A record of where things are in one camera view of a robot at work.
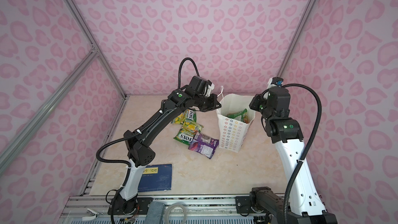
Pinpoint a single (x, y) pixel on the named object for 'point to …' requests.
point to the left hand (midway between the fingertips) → (224, 102)
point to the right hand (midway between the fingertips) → (256, 92)
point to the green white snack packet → (238, 115)
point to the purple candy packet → (205, 145)
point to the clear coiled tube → (167, 212)
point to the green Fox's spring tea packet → (187, 132)
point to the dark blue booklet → (156, 178)
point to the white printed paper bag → (232, 132)
